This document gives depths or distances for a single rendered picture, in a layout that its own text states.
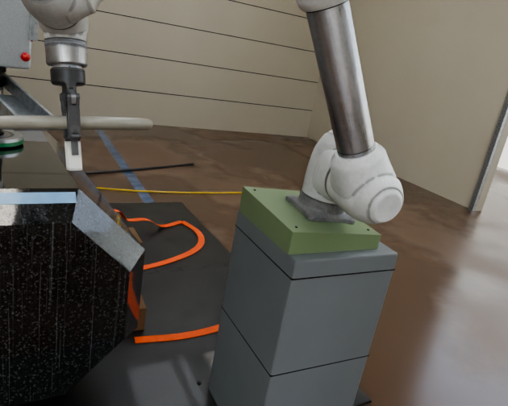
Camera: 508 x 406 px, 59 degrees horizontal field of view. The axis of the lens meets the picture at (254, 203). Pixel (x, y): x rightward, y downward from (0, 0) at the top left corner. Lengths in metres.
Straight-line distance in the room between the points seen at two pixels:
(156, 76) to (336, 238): 6.00
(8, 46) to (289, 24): 6.43
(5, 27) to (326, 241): 1.33
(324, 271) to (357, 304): 0.21
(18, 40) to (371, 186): 1.35
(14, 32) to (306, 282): 1.34
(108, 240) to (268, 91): 6.53
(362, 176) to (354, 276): 0.38
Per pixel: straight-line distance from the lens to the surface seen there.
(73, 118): 1.10
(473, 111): 6.01
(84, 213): 1.53
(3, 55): 1.90
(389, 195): 1.20
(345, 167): 1.20
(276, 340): 1.41
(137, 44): 7.05
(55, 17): 1.00
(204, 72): 7.38
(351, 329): 1.57
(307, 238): 1.31
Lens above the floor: 1.33
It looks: 18 degrees down
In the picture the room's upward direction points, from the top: 10 degrees clockwise
